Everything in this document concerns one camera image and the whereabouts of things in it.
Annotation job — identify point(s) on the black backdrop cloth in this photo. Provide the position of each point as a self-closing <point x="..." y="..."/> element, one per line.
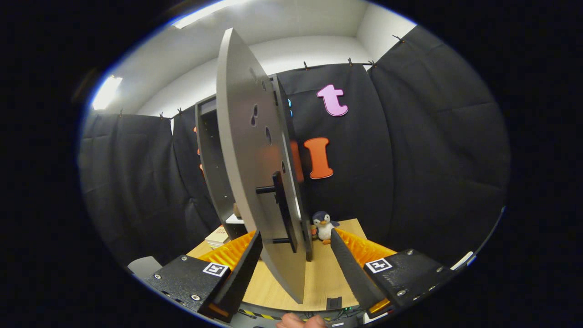
<point x="410" y="159"/>

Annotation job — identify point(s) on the beige cover book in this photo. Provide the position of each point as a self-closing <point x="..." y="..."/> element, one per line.
<point x="217" y="234"/>

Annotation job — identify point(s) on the beige shoe cabinet door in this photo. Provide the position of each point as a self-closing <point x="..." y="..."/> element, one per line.
<point x="246" y="159"/>

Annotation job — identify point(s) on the penguin plush toy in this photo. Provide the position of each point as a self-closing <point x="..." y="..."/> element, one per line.
<point x="324" y="225"/>

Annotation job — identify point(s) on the dark grey shoe cabinet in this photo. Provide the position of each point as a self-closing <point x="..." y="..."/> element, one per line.
<point x="212" y="159"/>

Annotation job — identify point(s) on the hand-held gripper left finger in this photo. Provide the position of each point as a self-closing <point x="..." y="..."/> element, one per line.
<point x="243" y="273"/>

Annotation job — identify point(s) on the row of black cloth clips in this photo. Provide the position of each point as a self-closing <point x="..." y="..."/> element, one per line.
<point x="350" y="61"/>

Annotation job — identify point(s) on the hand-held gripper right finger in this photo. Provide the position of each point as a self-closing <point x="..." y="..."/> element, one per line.
<point x="350" y="273"/>

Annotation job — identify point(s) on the long ceiling light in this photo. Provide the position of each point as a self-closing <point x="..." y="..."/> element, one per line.
<point x="205" y="13"/>

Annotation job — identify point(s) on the double tube ceiling light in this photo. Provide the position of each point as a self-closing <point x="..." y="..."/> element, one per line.
<point x="107" y="92"/>

